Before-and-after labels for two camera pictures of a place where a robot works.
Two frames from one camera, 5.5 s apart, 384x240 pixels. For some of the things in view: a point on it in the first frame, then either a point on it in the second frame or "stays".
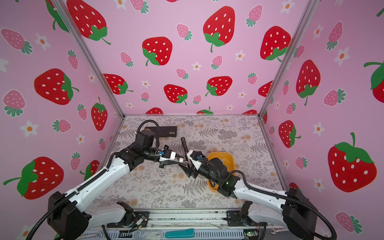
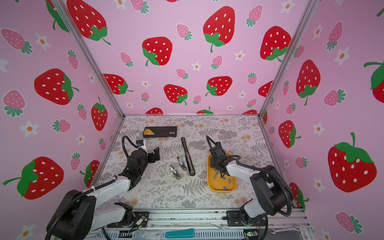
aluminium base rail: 208,224 stays
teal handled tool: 186,233 stays
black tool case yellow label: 165,131 stays
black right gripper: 197,168 → 212,163
